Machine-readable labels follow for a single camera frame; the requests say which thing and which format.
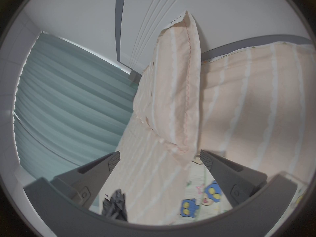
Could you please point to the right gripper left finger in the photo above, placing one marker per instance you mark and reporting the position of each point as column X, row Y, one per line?
column 84, row 179

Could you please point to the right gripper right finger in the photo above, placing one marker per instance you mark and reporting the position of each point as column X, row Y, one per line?
column 232, row 179

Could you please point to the white printed pyjama top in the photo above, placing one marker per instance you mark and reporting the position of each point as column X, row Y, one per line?
column 197, row 206

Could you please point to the bed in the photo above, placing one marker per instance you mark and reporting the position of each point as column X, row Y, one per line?
column 246, row 107

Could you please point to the black garment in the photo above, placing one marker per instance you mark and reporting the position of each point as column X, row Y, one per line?
column 116, row 206

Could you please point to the blue-green curtain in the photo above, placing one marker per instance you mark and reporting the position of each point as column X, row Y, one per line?
column 49, row 152
column 74, row 83

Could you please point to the pale pink striped pillow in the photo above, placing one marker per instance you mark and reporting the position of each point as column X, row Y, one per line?
column 167, row 95

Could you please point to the grey bedside table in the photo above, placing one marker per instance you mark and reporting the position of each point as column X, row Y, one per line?
column 135, row 76

